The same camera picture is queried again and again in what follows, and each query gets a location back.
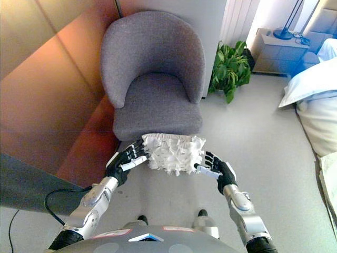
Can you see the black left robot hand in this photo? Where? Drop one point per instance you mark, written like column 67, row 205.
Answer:
column 121, row 163

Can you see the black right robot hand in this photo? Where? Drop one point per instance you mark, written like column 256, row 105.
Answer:
column 223, row 174

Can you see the white fluffy ruffled pillow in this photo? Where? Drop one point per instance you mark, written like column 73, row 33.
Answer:
column 171, row 155

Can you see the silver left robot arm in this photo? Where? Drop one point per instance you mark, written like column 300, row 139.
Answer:
column 92, row 203

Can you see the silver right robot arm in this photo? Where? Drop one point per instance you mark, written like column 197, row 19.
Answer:
column 245, row 210

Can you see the black right robot foot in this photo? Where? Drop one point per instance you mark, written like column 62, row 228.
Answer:
column 202, row 213

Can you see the black robot foot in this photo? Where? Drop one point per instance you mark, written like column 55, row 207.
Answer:
column 202, row 213
column 142, row 218

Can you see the silver right robot leg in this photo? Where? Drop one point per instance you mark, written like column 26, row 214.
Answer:
column 208, row 226

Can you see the silver robot leg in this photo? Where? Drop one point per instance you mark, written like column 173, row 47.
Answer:
column 134, row 224
column 208, row 226

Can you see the black left robot foot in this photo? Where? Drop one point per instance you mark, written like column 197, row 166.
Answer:
column 142, row 218

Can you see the silver left robot leg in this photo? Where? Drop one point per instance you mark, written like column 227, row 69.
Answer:
column 134, row 224

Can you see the grey robot torso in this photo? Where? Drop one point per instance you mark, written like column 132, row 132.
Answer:
column 147, row 243

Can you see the brown wooden cabinet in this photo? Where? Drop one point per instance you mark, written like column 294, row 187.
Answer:
column 52, row 110

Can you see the green potted plant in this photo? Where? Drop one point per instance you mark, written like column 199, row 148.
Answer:
column 229, row 68

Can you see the beige bed base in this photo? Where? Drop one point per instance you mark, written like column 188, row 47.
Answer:
column 329, row 182

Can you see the grey fabric armchair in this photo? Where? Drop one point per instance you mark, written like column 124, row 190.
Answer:
column 152, row 52

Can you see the beige nightstand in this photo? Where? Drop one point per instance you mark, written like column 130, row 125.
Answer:
column 279, row 55

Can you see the black floor lamp base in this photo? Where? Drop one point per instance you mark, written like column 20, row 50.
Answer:
column 282, row 33

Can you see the white curtain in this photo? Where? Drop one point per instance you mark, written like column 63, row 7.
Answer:
column 237, row 18

